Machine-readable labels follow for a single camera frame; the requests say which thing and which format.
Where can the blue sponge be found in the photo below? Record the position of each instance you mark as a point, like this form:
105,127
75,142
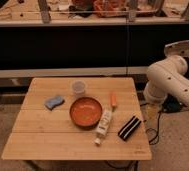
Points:
54,102

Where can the wooden folding table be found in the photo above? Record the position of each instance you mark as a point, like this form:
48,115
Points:
42,134

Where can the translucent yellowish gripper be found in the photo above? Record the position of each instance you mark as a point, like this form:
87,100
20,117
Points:
152,111

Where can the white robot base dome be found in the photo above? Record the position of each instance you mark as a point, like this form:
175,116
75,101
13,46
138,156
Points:
183,46

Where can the black power adapter box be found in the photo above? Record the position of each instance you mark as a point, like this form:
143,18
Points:
171,106

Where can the orange bowl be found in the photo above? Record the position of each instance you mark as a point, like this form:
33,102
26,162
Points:
85,112

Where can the white lotion tube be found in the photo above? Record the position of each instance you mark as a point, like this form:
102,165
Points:
103,126

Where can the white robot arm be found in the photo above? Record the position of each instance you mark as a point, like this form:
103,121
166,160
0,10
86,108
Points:
167,77

